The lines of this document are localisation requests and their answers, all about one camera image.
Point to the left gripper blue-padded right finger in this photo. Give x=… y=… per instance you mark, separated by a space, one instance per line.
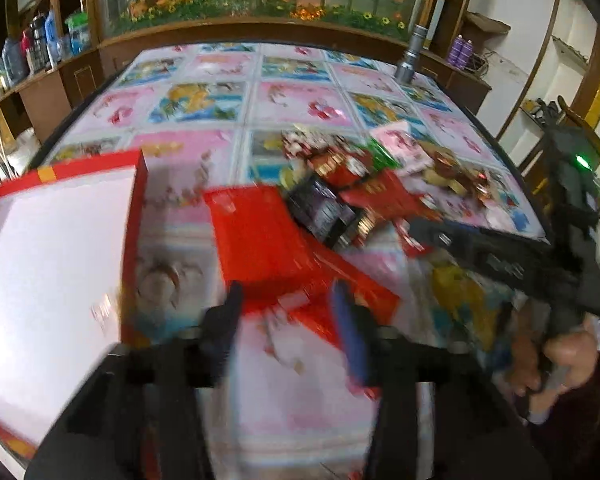
x=355 y=328

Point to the person's right hand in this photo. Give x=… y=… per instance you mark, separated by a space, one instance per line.
x=574 y=356

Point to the red white-pattern snack packet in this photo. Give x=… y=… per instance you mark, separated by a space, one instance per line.
x=338 y=160

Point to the large red cake packet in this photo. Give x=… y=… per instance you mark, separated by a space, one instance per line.
x=282 y=268

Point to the bottles on wooden counter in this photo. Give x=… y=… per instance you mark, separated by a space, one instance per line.
x=40 y=48

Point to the green snack packet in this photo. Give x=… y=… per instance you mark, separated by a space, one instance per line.
x=381 y=158

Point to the black snack packet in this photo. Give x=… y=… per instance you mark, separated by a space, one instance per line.
x=317 y=208

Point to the metal flashlight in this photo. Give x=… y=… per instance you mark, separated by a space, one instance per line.
x=406 y=68

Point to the red gift box white interior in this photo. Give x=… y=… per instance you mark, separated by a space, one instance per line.
x=68 y=237

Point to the purple bottles on shelf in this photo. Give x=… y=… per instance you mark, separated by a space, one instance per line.
x=460 y=52

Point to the pink snack packet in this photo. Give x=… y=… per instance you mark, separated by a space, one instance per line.
x=397 y=140

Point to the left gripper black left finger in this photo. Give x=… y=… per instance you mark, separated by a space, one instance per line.
x=218 y=330

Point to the floral plastic tablecloth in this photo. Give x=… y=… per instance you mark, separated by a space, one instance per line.
x=212 y=116

